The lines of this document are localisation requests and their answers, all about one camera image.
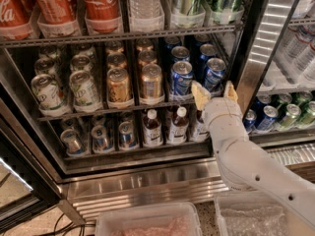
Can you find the stainless steel fridge frame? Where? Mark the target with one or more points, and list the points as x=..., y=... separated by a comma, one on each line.
x=87, y=186

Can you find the blue can compartment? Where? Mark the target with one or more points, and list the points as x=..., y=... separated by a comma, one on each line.
x=266, y=118
x=249, y=120

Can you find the red coca-cola can centre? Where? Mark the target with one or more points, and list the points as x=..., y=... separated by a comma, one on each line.
x=102, y=15

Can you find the white-green can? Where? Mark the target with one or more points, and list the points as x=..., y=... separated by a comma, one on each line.
x=83, y=87
x=48, y=92

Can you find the gold can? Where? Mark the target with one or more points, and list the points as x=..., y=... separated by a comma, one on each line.
x=151, y=81
x=119, y=86

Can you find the brown tea bottle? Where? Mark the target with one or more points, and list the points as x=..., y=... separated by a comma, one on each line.
x=198, y=131
x=152, y=129
x=178, y=126

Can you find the wire fridge shelf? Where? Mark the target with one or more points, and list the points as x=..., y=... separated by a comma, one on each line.
x=116, y=110
x=116, y=36

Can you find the blue-silver can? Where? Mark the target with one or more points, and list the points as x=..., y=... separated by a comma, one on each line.
x=73, y=143
x=127, y=137
x=101, y=141

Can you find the bottom middle blue-silver can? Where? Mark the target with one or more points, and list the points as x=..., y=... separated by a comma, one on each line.
x=101, y=141

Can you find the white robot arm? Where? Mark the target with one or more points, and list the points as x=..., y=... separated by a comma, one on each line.
x=243, y=164

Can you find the green can right compartment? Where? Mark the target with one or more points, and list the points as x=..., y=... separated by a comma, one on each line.
x=290, y=114

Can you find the bottom right blue-silver can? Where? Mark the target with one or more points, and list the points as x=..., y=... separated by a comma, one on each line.
x=127, y=137

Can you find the top wire fridge shelf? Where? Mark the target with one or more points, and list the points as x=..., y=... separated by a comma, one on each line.
x=116, y=36

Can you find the red coca-cola can far-left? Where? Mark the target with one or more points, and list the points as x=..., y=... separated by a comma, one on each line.
x=14, y=20

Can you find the front right white-green can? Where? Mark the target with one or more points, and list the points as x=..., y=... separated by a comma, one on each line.
x=83, y=87

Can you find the front right gold can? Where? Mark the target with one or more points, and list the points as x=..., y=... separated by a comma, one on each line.
x=151, y=81

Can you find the right clear plastic bin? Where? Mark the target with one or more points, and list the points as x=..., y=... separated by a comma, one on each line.
x=255, y=214

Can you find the middle brown tea bottle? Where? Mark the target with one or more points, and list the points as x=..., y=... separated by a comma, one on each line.
x=178, y=126

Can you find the clear water bottle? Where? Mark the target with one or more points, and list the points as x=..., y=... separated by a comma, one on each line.
x=144, y=9

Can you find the left clear plastic bin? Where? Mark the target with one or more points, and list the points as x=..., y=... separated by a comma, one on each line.
x=169, y=219

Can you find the middle wire fridge shelf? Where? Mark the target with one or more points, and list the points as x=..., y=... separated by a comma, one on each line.
x=116, y=110

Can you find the blue pepsi can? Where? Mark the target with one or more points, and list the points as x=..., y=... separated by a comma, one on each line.
x=181, y=78
x=213, y=73
x=207, y=51
x=180, y=53

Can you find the right brown tea bottle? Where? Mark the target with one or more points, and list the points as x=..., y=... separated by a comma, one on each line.
x=198, y=131

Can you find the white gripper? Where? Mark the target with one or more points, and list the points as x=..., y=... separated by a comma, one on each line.
x=221, y=109

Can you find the left brown tea bottle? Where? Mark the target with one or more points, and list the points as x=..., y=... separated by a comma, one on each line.
x=152, y=129

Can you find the front left white-green can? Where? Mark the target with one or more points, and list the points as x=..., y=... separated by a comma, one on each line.
x=48, y=92

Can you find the front left gold can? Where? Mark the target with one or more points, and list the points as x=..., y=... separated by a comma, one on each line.
x=119, y=86

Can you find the red coca-cola can middle-left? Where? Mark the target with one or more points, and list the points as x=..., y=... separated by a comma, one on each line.
x=58, y=12

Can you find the open glass fridge door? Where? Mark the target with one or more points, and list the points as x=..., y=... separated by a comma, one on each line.
x=27, y=201

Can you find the bottom left blue-silver can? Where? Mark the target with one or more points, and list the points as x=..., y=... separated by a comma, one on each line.
x=73, y=143

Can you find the clear plastic bin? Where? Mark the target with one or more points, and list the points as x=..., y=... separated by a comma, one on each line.
x=255, y=214
x=169, y=219

